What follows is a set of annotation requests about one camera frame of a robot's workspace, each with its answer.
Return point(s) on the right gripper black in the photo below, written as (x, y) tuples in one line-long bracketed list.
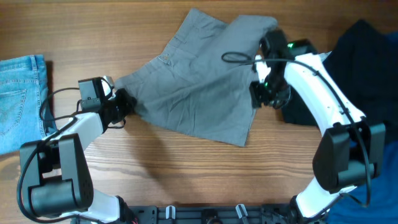
[(270, 43)]

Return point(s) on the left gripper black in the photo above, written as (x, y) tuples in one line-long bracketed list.
[(123, 104)]

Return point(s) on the grey shorts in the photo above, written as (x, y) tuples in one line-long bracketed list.
[(191, 89)]

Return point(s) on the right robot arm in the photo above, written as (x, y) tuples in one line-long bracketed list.
[(350, 151)]

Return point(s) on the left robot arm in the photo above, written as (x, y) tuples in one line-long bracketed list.
[(55, 182)]

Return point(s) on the black garment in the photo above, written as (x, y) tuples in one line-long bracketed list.
[(364, 66)]

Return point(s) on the folded blue denim jeans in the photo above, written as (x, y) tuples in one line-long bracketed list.
[(23, 89)]

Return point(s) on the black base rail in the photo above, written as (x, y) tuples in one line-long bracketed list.
[(263, 214)]

